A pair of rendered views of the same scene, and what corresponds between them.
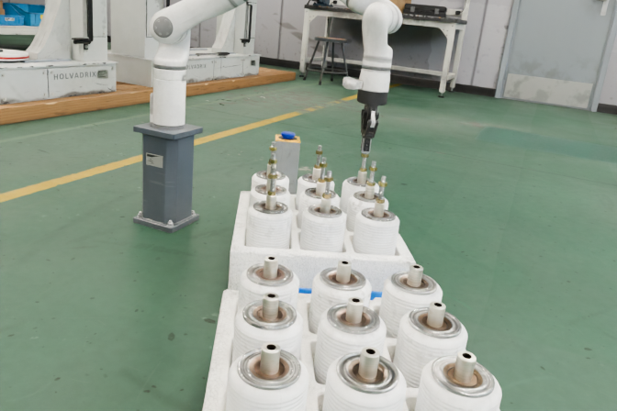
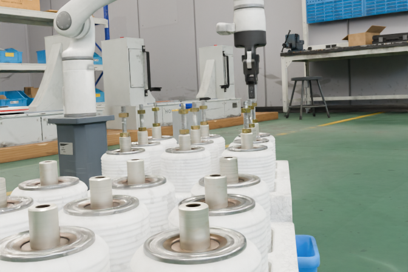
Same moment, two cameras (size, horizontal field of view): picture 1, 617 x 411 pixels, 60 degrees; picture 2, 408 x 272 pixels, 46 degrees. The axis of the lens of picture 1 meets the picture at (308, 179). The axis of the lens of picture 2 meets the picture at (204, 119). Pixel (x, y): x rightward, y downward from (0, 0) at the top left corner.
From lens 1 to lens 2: 0.48 m
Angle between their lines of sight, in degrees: 20
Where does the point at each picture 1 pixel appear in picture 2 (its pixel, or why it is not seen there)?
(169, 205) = not seen: hidden behind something
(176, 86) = (81, 74)
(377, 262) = not seen: hidden behind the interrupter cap
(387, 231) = (252, 163)
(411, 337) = (172, 220)
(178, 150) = (86, 136)
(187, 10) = (82, 1)
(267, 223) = (115, 164)
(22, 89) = (19, 134)
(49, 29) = (46, 87)
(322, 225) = (176, 161)
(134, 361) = not seen: outside the picture
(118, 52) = (110, 104)
